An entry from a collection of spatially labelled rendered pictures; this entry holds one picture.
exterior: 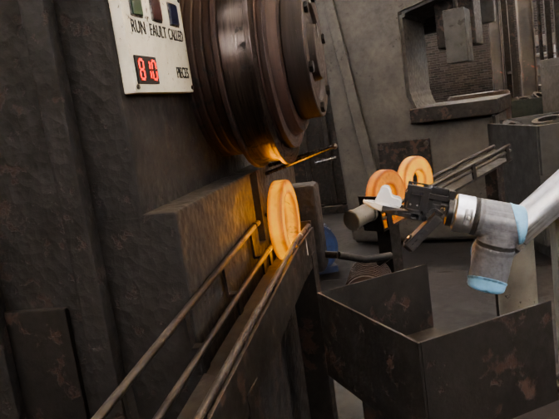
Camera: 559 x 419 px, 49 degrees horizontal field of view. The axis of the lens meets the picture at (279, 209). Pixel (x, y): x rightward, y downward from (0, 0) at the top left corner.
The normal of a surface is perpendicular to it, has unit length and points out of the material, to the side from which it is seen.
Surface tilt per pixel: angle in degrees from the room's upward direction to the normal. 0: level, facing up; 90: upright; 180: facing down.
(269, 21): 71
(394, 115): 90
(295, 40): 84
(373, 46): 90
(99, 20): 90
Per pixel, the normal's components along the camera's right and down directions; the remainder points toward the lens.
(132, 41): 0.97, -0.10
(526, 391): 0.39, 0.10
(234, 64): -0.20, 0.25
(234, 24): -0.24, -0.07
